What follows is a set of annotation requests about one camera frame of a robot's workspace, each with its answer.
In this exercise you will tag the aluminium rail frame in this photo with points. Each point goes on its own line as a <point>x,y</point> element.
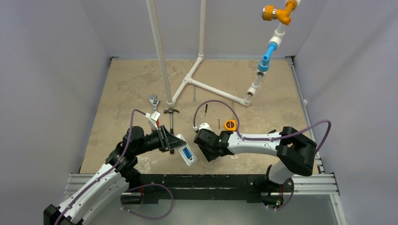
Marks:
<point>316,184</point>

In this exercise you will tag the orange pipe valve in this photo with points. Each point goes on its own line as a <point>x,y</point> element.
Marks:
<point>283,15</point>

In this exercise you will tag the small silver spanner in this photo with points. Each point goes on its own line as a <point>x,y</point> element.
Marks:
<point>194,94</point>

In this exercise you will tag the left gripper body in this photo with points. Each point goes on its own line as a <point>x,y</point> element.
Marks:
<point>154,141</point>

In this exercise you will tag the white remote control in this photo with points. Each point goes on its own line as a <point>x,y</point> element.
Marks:
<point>180,150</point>

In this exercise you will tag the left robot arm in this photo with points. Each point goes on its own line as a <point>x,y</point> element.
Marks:
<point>116,176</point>

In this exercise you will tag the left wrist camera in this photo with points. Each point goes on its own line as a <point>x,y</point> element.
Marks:
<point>152,120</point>

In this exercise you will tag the orange tape measure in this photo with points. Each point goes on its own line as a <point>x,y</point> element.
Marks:
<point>230,125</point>

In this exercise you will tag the black handled hammer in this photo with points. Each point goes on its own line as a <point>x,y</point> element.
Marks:
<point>170,111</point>

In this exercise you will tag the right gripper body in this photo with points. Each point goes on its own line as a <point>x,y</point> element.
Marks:
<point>204,146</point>

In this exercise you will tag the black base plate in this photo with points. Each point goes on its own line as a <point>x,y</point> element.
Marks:
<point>250,188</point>

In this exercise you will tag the red adjustable wrench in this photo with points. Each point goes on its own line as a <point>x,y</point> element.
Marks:
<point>154,101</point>

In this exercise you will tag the blue pipe fitting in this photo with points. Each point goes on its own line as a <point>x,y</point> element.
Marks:
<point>264,63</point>

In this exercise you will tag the blue battery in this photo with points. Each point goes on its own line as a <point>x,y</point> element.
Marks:
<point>186,152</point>
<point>190,154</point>

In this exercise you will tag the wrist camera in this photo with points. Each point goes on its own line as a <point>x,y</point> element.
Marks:
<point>202,126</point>
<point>152,120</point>

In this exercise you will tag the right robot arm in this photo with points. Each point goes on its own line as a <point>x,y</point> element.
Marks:
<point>295,151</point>

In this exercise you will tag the white pvc pipe frame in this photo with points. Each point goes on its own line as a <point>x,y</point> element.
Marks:
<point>188,79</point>

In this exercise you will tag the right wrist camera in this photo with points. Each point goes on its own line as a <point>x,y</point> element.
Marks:
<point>202,126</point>

